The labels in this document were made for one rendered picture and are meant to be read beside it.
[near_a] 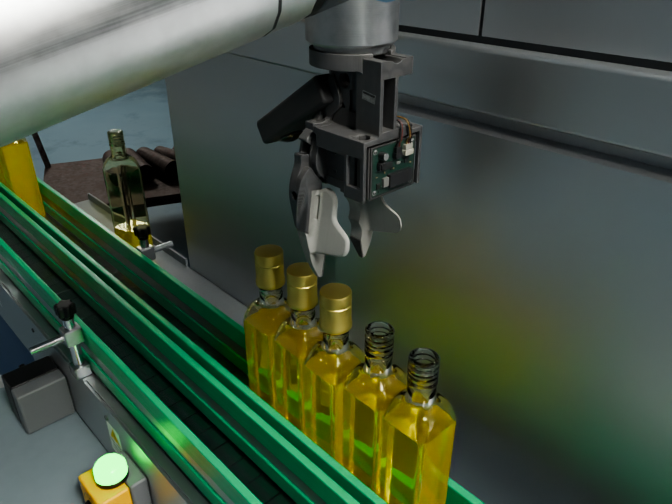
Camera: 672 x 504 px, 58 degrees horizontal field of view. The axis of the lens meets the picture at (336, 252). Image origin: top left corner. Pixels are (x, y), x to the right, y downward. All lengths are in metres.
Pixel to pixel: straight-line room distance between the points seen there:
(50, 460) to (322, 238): 0.69
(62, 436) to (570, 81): 0.93
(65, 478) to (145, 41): 0.88
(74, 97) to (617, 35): 0.43
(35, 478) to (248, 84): 0.68
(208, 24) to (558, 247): 0.41
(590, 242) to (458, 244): 0.15
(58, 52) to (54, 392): 0.92
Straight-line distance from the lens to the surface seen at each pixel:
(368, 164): 0.49
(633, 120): 0.54
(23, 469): 1.11
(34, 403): 1.12
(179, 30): 0.26
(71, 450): 1.11
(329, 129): 0.51
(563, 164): 0.56
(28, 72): 0.24
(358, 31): 0.48
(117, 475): 0.91
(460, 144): 0.62
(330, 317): 0.62
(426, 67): 0.64
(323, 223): 0.54
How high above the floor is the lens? 1.49
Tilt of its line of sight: 28 degrees down
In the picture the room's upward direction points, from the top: straight up
